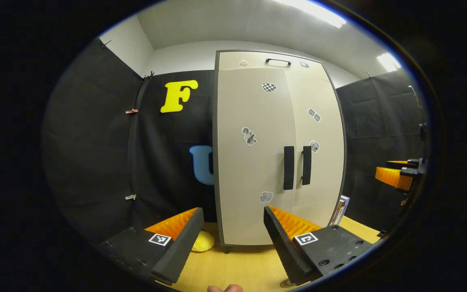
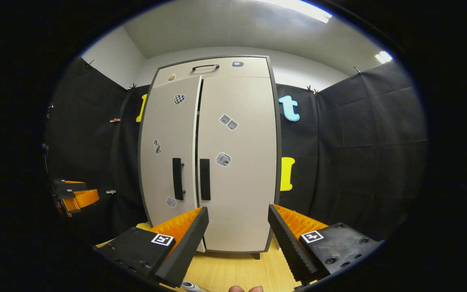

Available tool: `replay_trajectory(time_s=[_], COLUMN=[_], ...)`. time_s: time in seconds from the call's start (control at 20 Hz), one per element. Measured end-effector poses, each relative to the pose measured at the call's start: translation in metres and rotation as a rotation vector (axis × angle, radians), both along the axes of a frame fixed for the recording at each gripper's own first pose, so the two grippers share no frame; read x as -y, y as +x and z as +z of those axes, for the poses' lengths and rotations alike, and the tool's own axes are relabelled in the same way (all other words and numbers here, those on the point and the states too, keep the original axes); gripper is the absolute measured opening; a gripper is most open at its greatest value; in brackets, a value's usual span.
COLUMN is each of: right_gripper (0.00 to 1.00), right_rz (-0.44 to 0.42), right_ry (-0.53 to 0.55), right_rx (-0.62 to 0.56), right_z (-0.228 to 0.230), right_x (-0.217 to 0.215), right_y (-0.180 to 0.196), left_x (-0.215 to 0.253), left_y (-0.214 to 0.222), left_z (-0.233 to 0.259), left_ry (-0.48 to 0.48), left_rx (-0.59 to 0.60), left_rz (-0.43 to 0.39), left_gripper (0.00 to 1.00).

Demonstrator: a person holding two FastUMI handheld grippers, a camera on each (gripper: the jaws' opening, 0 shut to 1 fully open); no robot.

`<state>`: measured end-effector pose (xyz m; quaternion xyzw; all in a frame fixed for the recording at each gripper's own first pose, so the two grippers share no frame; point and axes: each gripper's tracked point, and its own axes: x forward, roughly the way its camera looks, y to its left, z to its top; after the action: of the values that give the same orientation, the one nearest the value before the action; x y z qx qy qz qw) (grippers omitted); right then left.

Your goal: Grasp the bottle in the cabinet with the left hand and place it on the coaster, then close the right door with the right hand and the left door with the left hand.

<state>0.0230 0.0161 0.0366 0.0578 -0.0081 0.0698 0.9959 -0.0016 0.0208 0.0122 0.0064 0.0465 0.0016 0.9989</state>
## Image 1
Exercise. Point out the grey cabinet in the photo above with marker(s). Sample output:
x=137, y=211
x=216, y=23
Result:
x=215, y=162

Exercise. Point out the round cork coaster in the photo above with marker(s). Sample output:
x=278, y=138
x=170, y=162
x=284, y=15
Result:
x=287, y=283

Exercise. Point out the white box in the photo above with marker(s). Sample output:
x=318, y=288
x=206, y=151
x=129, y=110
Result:
x=342, y=209

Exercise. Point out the white clip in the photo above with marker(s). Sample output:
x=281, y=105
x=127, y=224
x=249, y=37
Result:
x=130, y=196

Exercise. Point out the ceiling light panel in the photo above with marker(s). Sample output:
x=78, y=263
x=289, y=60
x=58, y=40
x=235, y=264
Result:
x=310, y=11
x=389, y=62

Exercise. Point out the dark metal stand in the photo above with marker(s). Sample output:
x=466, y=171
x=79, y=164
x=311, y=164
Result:
x=420, y=121

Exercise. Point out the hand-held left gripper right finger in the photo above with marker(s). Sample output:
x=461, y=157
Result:
x=283, y=247

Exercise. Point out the black backdrop cloth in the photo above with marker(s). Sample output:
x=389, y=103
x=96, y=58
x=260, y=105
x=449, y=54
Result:
x=95, y=142

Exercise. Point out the light grey cabinet drawer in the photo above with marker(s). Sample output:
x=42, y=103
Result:
x=253, y=63

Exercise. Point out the black clip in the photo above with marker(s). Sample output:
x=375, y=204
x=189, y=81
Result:
x=148, y=76

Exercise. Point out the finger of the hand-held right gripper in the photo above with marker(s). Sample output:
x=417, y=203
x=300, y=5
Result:
x=407, y=173
x=412, y=163

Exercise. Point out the yellow soft ball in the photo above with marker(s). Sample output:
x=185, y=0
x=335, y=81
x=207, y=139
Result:
x=204, y=242

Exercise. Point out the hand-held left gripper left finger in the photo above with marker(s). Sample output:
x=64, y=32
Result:
x=178, y=251

